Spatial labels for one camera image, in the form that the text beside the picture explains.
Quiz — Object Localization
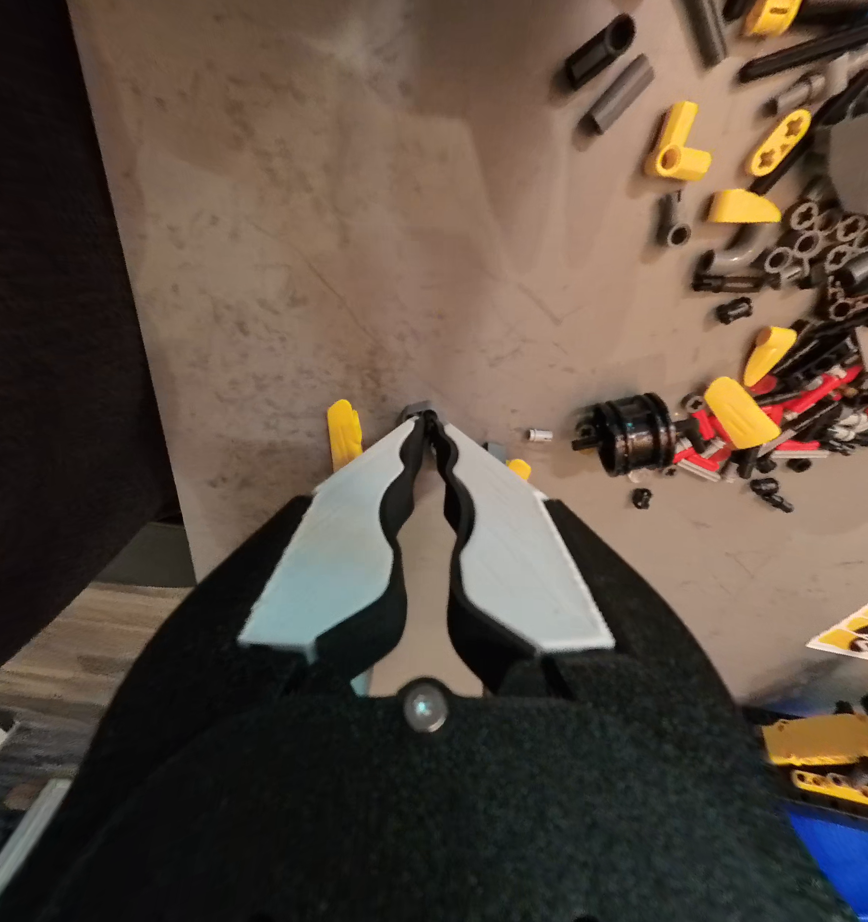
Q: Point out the white panel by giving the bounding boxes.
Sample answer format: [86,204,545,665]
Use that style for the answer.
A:
[0,778,73,922]

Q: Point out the yellow printed sticker sheet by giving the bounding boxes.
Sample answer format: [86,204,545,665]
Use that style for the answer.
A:
[807,587,868,674]

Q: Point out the yellow frame assembly with pins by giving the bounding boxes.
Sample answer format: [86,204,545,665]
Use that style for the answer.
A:
[758,691,868,818]

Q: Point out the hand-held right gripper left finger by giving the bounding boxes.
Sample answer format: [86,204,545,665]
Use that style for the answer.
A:
[237,416,426,696]

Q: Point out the grey vented panel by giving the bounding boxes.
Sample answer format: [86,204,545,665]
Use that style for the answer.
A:
[826,115,868,217]

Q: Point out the grey tube connector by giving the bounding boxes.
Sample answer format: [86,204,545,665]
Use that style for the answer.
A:
[580,54,655,135]

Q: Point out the black double pin piece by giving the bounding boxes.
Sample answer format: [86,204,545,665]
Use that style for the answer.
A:
[751,477,795,514]

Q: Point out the pile of black yellow pieces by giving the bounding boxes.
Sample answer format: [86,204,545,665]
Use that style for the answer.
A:
[722,0,868,383]

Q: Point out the yellow panel with grey liftarm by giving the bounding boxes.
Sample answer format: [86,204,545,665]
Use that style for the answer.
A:
[483,441,533,482]

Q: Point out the yellow rounded panel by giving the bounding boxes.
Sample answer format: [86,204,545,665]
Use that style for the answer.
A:
[742,326,798,388]

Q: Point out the grey axle pin connector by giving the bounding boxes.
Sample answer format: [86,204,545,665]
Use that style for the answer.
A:
[656,189,693,248]

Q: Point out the dark grey long connector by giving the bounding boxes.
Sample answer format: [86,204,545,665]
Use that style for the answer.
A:
[682,0,729,67]

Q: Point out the grey blurred connector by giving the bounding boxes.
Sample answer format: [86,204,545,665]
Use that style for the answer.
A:
[774,72,827,112]

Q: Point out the yellow curved panel piece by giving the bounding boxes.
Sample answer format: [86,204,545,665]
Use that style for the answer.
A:
[326,398,363,476]

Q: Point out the black plastic wheel rim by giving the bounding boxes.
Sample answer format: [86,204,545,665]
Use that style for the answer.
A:
[571,392,678,478]

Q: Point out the pile of red grey pins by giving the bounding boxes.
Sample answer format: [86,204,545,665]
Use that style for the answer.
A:
[664,360,868,485]

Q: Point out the grey curved pipe elbow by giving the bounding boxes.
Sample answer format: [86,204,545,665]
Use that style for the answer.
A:
[700,227,766,275]

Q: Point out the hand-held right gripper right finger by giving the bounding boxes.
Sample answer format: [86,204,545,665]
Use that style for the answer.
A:
[428,418,616,696]

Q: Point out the small yellow wedge panel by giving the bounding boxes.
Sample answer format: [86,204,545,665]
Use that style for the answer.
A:
[706,189,783,224]

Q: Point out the black tube connector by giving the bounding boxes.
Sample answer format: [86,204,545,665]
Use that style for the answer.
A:
[564,13,637,91]

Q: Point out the yellow angled pin connector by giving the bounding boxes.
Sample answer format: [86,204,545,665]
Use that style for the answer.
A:
[644,101,713,181]

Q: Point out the yellow two-hole liftarm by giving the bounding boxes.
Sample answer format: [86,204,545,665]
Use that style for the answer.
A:
[745,109,813,177]

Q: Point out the large yellow ribbed panel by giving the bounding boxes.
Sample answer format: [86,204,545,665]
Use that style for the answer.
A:
[702,376,782,449]

